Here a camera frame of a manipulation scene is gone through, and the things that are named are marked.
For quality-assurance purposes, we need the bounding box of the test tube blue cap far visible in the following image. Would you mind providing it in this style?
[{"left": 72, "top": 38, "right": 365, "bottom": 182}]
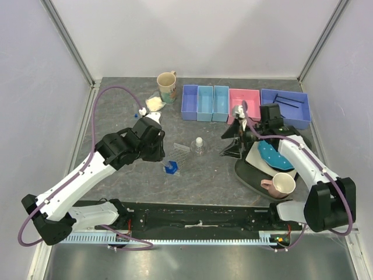
[{"left": 133, "top": 104, "right": 139, "bottom": 120}]

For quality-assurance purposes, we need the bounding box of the bag of white powder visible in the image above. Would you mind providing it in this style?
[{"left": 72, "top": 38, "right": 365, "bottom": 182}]
[{"left": 145, "top": 92, "right": 166, "bottom": 112}]

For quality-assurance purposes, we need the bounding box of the purple bin leftmost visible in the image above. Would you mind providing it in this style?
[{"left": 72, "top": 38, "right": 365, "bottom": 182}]
[{"left": 181, "top": 85, "right": 198, "bottom": 121}]

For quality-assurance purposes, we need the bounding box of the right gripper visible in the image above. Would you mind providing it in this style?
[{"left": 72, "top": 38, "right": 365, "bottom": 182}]
[{"left": 219, "top": 117, "right": 268, "bottom": 159}]

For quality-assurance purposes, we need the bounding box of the large purple bin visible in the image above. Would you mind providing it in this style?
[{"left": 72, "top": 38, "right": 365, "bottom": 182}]
[{"left": 261, "top": 89, "right": 311, "bottom": 130}]

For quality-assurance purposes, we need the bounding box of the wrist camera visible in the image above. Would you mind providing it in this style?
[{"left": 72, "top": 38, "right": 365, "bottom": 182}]
[
  {"left": 231, "top": 105, "right": 246, "bottom": 121},
  {"left": 139, "top": 107, "right": 161, "bottom": 124}
]

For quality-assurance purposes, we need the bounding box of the measuring cylinder blue base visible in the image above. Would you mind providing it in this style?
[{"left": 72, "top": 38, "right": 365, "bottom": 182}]
[{"left": 161, "top": 159, "right": 178, "bottom": 174}]

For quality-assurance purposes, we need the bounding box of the blue dotted plate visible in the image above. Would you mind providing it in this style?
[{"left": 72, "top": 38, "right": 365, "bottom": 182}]
[{"left": 258, "top": 141, "right": 294, "bottom": 172}]

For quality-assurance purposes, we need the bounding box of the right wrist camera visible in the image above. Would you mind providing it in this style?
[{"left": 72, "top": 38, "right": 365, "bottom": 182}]
[{"left": 231, "top": 105, "right": 246, "bottom": 121}]

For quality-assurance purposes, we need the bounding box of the pink mug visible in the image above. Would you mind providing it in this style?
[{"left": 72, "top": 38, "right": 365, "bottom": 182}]
[{"left": 261, "top": 173, "right": 296, "bottom": 199}]

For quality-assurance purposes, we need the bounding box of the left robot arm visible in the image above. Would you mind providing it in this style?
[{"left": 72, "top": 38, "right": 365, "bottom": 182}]
[{"left": 22, "top": 112, "right": 165, "bottom": 246}]

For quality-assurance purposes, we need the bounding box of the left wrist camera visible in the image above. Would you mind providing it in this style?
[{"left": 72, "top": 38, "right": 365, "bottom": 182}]
[{"left": 139, "top": 107, "right": 161, "bottom": 124}]

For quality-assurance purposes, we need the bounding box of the light blue bin left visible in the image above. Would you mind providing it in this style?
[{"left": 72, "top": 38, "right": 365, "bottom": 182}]
[{"left": 197, "top": 86, "right": 213, "bottom": 122}]

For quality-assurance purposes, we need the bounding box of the dark green tray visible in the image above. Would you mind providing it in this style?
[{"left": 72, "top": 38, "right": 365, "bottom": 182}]
[{"left": 234, "top": 136, "right": 315, "bottom": 201}]

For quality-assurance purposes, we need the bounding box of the clear test tube rack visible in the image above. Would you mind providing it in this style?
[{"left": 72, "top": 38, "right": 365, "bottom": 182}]
[{"left": 165, "top": 143, "right": 191, "bottom": 176}]

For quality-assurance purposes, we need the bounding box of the beige cartoon mug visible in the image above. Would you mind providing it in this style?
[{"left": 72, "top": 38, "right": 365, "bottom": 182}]
[{"left": 157, "top": 71, "right": 177, "bottom": 103}]

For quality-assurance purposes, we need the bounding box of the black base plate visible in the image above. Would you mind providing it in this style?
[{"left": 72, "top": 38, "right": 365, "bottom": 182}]
[{"left": 78, "top": 199, "right": 301, "bottom": 240}]

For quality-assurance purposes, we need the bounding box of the glass flask with stopper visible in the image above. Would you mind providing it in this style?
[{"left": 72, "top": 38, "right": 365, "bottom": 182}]
[{"left": 191, "top": 137, "right": 207, "bottom": 156}]

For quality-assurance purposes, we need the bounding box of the pink bin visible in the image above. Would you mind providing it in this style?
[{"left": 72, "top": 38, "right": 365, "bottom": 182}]
[{"left": 227, "top": 88, "right": 261, "bottom": 125}]

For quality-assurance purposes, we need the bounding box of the light blue cable duct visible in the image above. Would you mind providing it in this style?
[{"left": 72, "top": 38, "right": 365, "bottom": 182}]
[{"left": 61, "top": 231, "right": 277, "bottom": 246}]

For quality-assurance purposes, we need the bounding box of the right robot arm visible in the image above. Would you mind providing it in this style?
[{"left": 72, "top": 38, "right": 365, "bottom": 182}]
[{"left": 220, "top": 101, "right": 356, "bottom": 236}]

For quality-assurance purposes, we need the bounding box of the light blue bin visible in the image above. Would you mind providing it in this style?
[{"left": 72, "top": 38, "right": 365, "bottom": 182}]
[
  {"left": 197, "top": 86, "right": 213, "bottom": 122},
  {"left": 212, "top": 86, "right": 229, "bottom": 123}
]

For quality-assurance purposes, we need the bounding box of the light blue bin right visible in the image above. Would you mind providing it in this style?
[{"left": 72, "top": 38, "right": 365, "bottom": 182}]
[{"left": 212, "top": 86, "right": 229, "bottom": 123}]

